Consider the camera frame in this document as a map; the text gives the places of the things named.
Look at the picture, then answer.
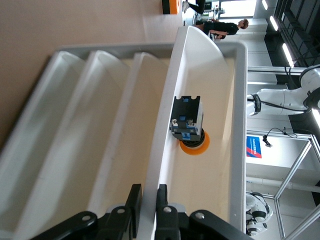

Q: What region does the aluminium profile frame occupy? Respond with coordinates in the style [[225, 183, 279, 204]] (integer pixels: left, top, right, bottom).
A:
[[246, 132, 320, 240]]

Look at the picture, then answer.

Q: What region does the small black hanging camera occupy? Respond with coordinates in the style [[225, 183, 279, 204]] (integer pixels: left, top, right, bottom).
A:
[[262, 127, 274, 149]]

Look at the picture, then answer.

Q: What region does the person in dark trousers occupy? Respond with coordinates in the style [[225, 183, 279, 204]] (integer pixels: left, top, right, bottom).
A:
[[182, 0, 206, 15]]

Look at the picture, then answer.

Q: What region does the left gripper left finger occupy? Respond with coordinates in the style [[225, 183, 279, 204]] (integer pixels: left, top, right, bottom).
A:
[[96, 183, 143, 240]]

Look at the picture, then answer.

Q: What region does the blue red sign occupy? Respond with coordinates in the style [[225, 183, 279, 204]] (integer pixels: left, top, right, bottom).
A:
[[246, 135, 263, 159]]

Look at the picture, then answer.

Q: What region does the orange-capped push button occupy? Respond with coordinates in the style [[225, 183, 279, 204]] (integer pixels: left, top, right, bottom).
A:
[[169, 95, 211, 156]]

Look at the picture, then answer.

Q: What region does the white plastic drawer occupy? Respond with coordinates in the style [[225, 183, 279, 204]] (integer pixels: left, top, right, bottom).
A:
[[0, 50, 87, 236], [86, 51, 173, 216], [13, 49, 132, 237], [144, 24, 238, 240]]

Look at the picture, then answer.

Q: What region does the white black humanoid robot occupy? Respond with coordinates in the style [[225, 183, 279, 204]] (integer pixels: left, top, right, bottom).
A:
[[246, 191, 274, 237]]

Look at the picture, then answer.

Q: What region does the person in black shirt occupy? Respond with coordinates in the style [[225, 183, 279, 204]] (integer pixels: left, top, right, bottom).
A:
[[196, 18, 250, 41]]

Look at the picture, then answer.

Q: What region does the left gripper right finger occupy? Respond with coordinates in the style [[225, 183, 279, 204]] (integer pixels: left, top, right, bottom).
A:
[[154, 183, 182, 240]]

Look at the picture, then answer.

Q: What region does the white drawer cabinet housing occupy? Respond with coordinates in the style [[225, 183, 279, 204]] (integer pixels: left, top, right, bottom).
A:
[[0, 41, 249, 240]]

